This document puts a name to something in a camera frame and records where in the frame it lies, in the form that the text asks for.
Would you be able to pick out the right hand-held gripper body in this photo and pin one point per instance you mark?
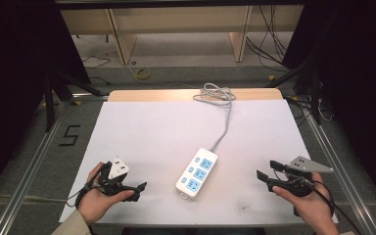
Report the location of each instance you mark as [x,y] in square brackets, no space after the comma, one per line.
[303,166]

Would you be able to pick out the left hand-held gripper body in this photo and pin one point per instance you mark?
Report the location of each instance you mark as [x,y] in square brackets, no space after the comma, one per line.
[119,169]

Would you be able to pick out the person's left hand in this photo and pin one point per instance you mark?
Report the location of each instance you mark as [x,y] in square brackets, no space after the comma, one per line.
[94,202]

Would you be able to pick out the person's right hand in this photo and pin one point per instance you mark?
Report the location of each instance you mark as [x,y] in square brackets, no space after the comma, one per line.
[313,209]

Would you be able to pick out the white table sheet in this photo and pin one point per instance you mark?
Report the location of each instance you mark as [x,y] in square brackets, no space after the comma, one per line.
[150,147]

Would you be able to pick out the white power strip blue sockets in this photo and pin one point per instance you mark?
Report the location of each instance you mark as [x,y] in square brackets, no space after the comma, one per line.
[191,182]

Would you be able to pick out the black metal stand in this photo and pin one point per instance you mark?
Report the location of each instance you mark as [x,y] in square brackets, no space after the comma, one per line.
[50,98]
[313,88]

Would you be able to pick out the black curtain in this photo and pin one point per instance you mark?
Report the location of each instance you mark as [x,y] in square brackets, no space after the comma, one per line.
[355,81]
[16,81]

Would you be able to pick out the aluminium rail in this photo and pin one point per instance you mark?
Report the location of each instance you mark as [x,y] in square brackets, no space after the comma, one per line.
[29,169]
[342,163]

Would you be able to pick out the wooden desk frame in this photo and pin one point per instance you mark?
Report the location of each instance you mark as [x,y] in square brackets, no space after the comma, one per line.
[182,19]

